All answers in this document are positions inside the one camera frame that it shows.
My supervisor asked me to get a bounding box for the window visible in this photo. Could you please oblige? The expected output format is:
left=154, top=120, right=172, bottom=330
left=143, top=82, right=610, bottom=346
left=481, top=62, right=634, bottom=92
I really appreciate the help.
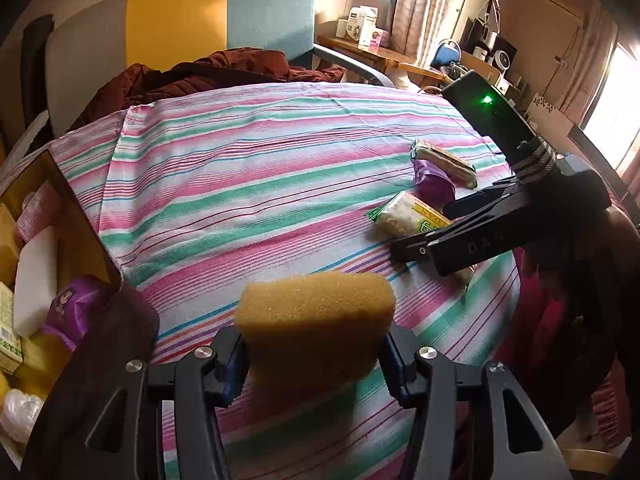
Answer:
left=580, top=45, right=640, bottom=172

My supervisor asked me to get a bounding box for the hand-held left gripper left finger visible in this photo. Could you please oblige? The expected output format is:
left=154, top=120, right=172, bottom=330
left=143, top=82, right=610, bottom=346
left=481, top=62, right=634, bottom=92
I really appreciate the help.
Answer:
left=75, top=327, right=250, bottom=480

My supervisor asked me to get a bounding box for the green yellow carton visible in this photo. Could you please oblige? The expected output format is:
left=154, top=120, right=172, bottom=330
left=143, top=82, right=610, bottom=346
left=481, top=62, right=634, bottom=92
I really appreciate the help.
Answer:
left=0, top=282, right=26, bottom=374

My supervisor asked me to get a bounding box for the pink snack packet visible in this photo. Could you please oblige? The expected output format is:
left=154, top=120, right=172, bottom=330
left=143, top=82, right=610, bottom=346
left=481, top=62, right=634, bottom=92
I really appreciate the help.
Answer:
left=15, top=180, right=64, bottom=244

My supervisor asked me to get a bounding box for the yellow sponge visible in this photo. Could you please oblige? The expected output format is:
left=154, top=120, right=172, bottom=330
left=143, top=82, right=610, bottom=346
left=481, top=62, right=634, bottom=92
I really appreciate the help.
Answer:
left=235, top=271, right=397, bottom=387

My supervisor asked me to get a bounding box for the grey yellow blue chair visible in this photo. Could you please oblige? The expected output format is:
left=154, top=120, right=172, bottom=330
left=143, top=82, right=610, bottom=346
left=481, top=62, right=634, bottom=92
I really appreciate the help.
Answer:
left=47, top=0, right=397, bottom=137

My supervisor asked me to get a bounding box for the maroon jacket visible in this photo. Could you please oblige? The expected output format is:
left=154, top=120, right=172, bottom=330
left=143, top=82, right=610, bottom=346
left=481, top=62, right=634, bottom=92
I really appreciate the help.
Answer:
left=70, top=47, right=347, bottom=132

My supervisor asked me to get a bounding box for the pink ruffled cloth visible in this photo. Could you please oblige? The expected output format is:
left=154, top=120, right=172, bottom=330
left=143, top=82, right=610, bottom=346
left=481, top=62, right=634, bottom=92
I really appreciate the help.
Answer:
left=585, top=360, right=634, bottom=447

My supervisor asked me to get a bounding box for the floral cardboard box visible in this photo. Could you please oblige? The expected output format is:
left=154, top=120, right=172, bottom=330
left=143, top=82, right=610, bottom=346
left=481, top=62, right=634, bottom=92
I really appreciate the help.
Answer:
left=525, top=92, right=577, bottom=137

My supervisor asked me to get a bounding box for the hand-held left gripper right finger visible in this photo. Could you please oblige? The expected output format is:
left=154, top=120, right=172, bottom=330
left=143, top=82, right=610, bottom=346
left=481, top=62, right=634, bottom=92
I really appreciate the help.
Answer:
left=384, top=330, right=572, bottom=480

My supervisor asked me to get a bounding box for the wooden desk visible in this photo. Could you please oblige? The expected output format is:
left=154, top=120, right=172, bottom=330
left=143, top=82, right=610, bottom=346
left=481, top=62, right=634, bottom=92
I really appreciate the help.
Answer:
left=317, top=35, right=449, bottom=87

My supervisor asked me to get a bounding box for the white carton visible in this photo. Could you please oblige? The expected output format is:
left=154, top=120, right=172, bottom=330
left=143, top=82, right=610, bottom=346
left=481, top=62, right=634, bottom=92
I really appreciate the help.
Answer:
left=361, top=5, right=385, bottom=33

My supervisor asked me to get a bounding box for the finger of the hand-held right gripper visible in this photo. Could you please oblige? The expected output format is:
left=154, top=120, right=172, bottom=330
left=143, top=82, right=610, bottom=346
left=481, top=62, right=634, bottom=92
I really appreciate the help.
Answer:
left=443, top=179, right=532, bottom=221
left=389, top=211, right=514, bottom=264

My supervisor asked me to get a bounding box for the red cloth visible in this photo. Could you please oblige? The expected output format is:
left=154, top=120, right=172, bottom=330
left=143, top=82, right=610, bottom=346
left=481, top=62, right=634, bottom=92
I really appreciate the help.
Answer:
left=492, top=247, right=572, bottom=387

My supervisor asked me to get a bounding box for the purple snack packet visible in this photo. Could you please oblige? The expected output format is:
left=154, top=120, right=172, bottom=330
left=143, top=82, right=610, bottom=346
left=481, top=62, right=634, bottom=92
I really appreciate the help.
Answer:
left=42, top=275, right=122, bottom=352
left=411, top=159, right=457, bottom=206

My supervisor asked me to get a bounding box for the pink box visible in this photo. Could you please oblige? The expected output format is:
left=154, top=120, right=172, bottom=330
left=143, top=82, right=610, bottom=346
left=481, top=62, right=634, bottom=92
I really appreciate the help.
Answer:
left=358, top=29, right=392, bottom=53

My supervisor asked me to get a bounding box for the patterned curtain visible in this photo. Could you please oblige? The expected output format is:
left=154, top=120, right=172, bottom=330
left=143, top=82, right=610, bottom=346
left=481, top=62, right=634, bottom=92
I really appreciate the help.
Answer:
left=555, top=0, right=622, bottom=122
left=390, top=0, right=482, bottom=67

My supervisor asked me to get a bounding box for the brown storage box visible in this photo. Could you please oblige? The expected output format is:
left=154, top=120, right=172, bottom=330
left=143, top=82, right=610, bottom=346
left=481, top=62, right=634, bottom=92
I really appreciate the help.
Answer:
left=0, top=149, right=162, bottom=480

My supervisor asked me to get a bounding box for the black shelf unit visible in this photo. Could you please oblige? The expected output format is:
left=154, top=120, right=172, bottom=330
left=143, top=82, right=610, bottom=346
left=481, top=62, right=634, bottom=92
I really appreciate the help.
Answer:
left=460, top=17, right=519, bottom=74

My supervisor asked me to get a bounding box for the pink green striped bed sheet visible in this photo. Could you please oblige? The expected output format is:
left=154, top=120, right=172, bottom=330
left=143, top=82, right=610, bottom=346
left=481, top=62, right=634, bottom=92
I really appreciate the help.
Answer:
left=50, top=80, right=524, bottom=480

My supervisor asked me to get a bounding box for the brown cracker packet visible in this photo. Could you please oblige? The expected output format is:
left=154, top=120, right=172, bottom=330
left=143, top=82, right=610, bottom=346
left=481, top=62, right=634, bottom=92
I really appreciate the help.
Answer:
left=410, top=139, right=478, bottom=191

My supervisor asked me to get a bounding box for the white plastic bag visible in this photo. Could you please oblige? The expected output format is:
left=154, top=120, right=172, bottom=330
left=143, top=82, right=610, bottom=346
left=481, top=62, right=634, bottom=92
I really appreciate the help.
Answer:
left=0, top=387, right=44, bottom=444

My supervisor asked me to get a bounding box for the yellow green noodle packet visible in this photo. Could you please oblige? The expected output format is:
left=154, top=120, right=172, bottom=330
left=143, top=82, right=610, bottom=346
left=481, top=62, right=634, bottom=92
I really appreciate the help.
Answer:
left=366, top=190, right=453, bottom=241

